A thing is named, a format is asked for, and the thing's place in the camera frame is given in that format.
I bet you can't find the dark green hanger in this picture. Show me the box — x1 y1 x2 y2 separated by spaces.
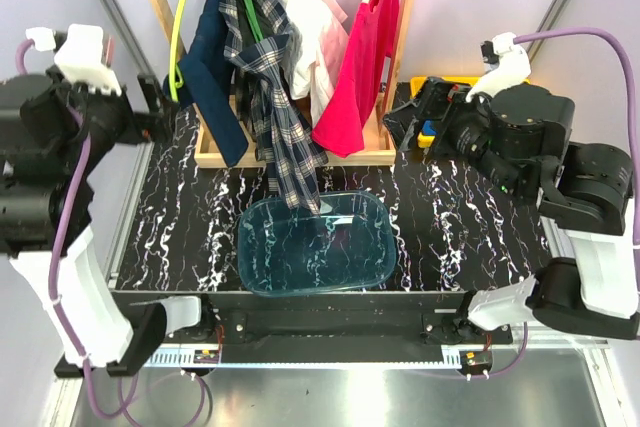
242 0 263 42

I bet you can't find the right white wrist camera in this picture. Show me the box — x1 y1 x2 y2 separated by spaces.
465 32 531 103

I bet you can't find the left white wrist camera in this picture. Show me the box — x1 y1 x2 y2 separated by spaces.
25 24 122 96

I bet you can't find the folded blue cloth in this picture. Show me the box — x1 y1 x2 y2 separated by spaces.
420 120 436 138

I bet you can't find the magenta pink shirt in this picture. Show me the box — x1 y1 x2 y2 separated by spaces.
312 0 399 158

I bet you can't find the purple cable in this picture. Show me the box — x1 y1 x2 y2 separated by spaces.
14 39 213 427
512 26 640 248

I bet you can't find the navy plaid skirt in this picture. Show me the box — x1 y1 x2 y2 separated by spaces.
219 0 325 215

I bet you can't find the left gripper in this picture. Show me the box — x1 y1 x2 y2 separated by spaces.
51 59 180 169

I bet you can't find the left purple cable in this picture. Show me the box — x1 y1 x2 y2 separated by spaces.
14 39 213 427

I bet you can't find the blue denim skirt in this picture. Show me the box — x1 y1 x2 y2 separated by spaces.
177 0 248 167

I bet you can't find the white pink garment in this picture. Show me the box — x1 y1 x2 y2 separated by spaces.
283 0 348 124

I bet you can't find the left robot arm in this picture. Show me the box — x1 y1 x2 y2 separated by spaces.
1 68 216 379

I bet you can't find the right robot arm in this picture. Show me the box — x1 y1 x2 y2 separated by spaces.
383 77 639 344

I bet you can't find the lime green hanger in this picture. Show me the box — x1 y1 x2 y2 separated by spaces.
168 0 187 103

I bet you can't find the clear blue plastic basin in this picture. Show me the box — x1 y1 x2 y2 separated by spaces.
237 191 397 298

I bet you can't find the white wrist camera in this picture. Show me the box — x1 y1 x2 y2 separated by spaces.
25 24 122 96
465 32 531 103

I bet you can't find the yellow plastic tray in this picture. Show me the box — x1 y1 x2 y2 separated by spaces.
409 75 533 148

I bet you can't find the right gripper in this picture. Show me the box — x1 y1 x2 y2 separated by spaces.
378 73 527 200

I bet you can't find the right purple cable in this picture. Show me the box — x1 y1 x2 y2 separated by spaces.
512 26 640 248

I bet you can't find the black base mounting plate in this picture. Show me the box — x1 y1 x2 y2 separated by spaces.
109 289 516 348

